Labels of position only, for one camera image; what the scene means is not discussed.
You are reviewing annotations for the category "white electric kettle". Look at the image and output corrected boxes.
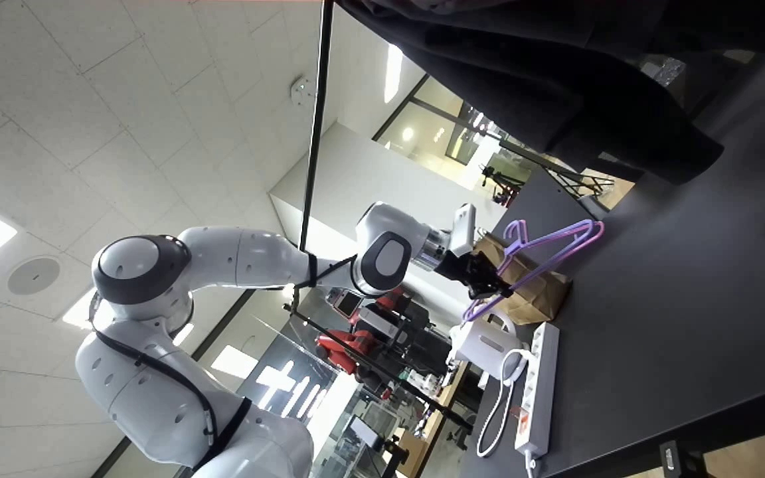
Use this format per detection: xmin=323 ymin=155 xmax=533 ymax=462
xmin=446 ymin=322 xmax=517 ymax=377

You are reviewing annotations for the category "black hanging bar frame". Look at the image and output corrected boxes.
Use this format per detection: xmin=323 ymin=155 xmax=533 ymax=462
xmin=285 ymin=0 xmax=473 ymax=431

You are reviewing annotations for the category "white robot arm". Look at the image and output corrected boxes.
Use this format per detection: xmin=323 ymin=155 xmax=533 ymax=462
xmin=74 ymin=203 xmax=501 ymax=478

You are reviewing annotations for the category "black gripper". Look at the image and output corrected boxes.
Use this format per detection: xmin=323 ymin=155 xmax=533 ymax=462
xmin=438 ymin=252 xmax=507 ymax=301

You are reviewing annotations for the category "purple plastic hanger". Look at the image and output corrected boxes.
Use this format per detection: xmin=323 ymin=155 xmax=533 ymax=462
xmin=466 ymin=217 xmax=606 ymax=322

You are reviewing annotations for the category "black hanging cloth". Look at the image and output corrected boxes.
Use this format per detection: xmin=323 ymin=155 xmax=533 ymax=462
xmin=334 ymin=0 xmax=765 ymax=184

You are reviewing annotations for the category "white power cable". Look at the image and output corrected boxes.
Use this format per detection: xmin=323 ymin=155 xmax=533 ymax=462
xmin=473 ymin=347 xmax=536 ymax=462

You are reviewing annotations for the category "white power strip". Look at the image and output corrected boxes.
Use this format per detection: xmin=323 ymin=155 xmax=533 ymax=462
xmin=515 ymin=323 xmax=561 ymax=456

